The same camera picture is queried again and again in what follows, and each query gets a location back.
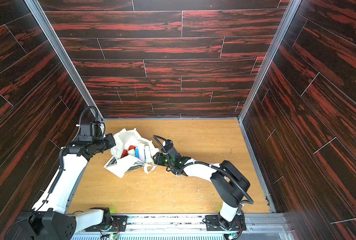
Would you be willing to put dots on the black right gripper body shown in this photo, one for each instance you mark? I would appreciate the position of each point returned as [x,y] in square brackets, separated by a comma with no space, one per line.
[160,158]

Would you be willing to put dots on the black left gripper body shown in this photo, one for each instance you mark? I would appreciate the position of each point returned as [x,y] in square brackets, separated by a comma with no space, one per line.
[103,144]

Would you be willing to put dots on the pale green flashlight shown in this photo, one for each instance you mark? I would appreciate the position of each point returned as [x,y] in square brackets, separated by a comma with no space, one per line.
[148,156]
[131,153]

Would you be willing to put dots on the lilac flashlight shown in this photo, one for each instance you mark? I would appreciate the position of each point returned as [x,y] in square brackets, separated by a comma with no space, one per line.
[141,152]

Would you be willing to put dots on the blue flashlight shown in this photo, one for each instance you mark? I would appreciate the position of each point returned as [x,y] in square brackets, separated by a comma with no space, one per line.
[137,153]

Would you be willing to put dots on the white floral tote bag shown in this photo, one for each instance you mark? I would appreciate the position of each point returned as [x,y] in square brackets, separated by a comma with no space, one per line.
[119,166]

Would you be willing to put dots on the pale green flashlight bottom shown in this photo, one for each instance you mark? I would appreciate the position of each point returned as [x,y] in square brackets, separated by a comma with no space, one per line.
[131,153]

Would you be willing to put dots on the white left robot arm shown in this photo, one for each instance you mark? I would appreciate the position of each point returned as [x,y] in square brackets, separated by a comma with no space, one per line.
[48,219]

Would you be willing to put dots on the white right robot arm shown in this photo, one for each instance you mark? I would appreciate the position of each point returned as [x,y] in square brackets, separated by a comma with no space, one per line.
[231,185]

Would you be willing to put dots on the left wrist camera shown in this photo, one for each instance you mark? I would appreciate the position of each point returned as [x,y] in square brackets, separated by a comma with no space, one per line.
[90,132]

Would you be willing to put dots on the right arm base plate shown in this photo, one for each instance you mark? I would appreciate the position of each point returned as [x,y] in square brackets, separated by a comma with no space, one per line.
[215,223]

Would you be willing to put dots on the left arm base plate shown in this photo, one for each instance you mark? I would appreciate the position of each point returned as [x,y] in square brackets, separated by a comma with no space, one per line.
[117,223]

